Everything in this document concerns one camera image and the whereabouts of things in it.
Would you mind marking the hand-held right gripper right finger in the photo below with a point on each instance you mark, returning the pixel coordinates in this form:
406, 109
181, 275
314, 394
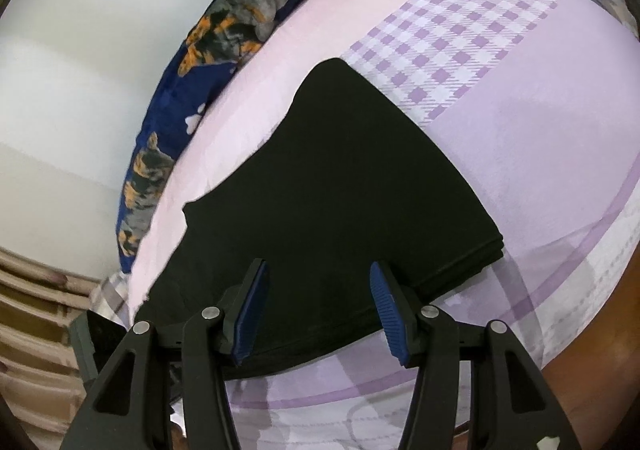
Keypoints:
387, 310

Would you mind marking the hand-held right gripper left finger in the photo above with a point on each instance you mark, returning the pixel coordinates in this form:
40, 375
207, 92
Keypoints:
250, 310

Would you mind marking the black pants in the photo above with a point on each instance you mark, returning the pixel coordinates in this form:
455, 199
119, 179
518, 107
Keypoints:
340, 210

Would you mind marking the plaid pillow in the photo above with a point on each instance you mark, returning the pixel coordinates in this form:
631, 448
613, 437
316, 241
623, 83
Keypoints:
110, 295

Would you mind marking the wooden headboard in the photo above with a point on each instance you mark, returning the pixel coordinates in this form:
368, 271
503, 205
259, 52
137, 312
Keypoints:
40, 330

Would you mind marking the blue printed fleece blanket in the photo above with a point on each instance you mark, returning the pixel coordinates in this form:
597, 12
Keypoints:
165, 104

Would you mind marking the pink purple checked bed sheet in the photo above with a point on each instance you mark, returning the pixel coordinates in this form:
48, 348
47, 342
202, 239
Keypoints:
525, 129

